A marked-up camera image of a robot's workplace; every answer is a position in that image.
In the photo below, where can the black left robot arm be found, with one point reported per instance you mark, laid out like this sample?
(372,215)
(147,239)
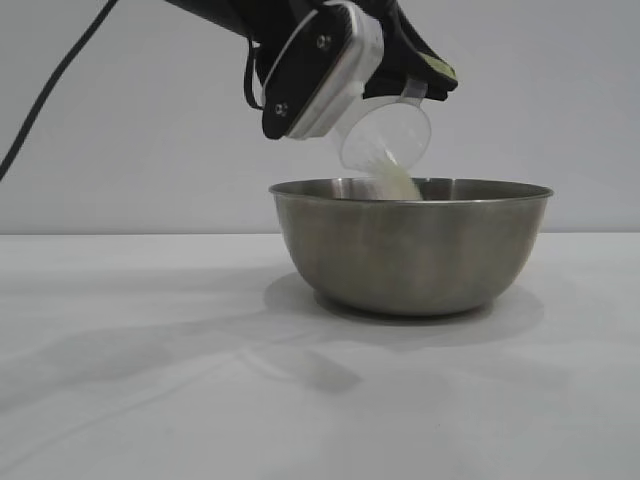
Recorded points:
(235,17)

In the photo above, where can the white rice grains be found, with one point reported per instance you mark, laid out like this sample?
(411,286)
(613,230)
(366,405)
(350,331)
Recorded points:
(395,177)

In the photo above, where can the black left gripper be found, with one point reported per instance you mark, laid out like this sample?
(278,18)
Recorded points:
(387,25)

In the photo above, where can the translucent plastic measuring cup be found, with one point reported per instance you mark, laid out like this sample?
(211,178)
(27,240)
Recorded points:
(385,135)

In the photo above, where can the stainless steel mixing bowl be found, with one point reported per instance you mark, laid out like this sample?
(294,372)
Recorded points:
(410,247)

